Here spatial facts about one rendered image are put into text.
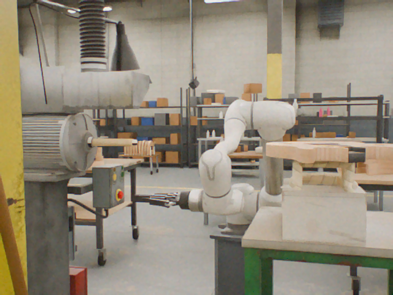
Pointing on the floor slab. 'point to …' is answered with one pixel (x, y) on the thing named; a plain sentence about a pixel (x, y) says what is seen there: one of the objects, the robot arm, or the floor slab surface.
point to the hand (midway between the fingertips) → (142, 198)
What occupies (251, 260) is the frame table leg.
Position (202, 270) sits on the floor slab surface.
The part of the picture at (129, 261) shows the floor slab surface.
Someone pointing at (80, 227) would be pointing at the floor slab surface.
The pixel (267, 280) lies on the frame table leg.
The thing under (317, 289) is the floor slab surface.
